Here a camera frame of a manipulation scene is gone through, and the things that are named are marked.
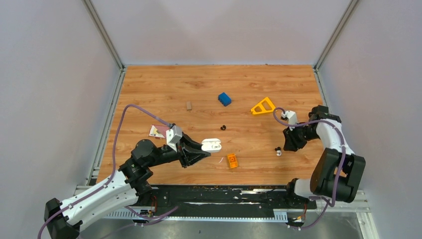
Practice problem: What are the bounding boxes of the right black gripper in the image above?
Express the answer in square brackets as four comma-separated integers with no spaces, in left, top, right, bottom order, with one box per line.
[283,122,319,151]

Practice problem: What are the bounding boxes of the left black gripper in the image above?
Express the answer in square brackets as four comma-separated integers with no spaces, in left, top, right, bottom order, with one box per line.
[147,131,211,168]

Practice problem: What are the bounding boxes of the white earbud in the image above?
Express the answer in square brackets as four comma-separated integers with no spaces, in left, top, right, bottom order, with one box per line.
[275,147,282,156]

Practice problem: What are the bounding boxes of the white earbud charging case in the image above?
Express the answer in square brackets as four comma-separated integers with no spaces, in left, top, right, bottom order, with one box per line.
[201,138,222,153]

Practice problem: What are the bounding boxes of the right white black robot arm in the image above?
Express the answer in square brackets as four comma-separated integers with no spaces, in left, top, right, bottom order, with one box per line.
[277,105,366,208]

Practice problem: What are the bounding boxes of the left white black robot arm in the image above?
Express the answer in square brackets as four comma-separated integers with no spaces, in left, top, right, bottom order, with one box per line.
[43,133,222,239]

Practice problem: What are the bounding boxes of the pink card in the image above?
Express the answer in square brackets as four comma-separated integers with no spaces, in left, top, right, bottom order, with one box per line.
[148,124,169,138]

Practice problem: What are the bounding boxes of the yellow triangular plastic part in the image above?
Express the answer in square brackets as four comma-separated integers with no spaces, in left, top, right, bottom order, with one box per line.
[250,97,276,115]

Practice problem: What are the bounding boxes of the orange toy brick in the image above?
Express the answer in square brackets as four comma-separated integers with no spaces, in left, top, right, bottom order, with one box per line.
[227,153,238,169]

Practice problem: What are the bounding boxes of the small brown wooden block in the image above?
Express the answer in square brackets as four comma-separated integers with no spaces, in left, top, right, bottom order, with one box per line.
[186,102,192,111]

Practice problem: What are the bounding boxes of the blue toy block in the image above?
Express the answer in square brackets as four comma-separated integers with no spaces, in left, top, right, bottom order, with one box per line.
[217,92,232,107]

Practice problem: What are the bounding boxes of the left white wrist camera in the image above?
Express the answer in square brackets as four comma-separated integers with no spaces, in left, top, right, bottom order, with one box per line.
[166,125,183,152]

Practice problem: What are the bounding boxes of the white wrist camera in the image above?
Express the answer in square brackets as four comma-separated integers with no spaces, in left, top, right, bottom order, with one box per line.
[166,125,183,152]
[281,111,299,125]

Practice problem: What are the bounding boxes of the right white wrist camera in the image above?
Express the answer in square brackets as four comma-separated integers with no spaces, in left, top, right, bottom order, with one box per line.
[281,111,299,125]

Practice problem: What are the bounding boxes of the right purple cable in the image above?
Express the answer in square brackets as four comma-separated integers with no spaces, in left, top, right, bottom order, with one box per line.
[273,107,347,231]

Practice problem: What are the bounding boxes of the purple cable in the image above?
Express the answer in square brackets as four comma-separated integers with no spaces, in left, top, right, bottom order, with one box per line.
[37,104,175,239]
[273,107,347,231]

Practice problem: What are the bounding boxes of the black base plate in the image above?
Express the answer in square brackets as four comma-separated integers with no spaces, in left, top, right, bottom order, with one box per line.
[131,185,317,219]

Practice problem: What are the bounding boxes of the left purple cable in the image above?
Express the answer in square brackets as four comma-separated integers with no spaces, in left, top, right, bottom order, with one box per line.
[37,104,175,239]

